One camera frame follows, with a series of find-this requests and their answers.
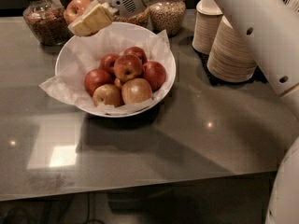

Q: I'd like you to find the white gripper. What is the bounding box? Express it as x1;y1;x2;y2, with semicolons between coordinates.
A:
66;0;146;36

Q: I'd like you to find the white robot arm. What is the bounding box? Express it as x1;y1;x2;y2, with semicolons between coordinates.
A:
91;0;299;117

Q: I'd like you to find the red apple back right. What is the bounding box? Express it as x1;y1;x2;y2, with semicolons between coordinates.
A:
123;47;148;63

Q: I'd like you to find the red apple back middle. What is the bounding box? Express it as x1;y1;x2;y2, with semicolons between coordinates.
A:
99;52;120;76

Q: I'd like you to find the white bowl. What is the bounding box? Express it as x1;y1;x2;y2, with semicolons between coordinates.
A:
54;21;177;119

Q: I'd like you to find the red apple centre top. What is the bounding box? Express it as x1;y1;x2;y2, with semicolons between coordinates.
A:
114;54;143;83

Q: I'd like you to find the dark red apple left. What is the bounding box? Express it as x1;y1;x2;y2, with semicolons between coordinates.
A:
84;69;113;96

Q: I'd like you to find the small hidden red apple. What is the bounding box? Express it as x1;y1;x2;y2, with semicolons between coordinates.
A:
114;78;122;89

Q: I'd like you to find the yellow red apple front left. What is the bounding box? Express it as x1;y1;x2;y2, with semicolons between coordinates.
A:
93;84;122;107

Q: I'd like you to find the yellow apple front right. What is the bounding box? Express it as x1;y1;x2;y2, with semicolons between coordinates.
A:
121;78;152;105

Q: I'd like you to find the paper bowl stack back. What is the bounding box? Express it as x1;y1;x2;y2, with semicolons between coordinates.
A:
192;0;222;54

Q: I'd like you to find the paper bowl stack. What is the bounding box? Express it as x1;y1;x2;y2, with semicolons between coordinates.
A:
207;17;257;83
192;0;222;54

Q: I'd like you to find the paper bowl stack front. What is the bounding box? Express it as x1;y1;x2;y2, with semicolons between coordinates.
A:
207;17;257;83

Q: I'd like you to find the white paper liner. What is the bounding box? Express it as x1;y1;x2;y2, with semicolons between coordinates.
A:
37;22;173;117

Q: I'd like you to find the glass cereal jar far left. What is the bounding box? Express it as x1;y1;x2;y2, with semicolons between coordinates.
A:
22;0;69;46

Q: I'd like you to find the glass cereal jar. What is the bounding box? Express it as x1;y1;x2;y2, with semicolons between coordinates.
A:
114;9;149;28
149;2;186;36
22;0;69;46

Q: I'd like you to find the black mat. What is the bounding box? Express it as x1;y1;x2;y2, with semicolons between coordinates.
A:
196;45;267;86

